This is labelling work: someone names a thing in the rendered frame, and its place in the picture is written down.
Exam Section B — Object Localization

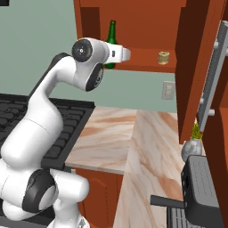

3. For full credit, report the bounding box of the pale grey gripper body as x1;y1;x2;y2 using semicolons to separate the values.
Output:
122;47;132;63

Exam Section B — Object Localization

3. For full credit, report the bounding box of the green beer bottle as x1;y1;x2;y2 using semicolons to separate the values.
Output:
103;20;119;70

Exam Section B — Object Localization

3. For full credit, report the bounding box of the red-brown cabinet door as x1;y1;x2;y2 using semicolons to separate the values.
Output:
175;0;228;145

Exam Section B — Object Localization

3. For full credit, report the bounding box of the black hob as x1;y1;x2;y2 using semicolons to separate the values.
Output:
0;93;96;172

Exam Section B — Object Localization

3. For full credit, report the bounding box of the yellow-green plant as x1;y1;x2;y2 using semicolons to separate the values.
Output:
190;118;204;141

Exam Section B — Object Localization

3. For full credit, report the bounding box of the silver vase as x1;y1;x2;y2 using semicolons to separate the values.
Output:
181;137;204;163

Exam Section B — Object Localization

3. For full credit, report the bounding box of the red-brown base cupboard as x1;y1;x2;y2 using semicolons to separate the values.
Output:
70;167;125;228

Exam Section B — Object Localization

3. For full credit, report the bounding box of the grey black coffee machine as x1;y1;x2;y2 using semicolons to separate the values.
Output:
150;154;228;228

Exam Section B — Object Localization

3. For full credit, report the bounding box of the red-brown wall cabinet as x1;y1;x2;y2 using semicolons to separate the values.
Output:
72;0;185;74

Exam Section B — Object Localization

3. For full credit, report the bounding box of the grey wall socket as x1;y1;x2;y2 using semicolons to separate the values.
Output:
160;80;176;102

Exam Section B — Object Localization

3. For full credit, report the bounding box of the grey bar door handle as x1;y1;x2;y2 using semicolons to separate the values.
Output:
197;20;228;134

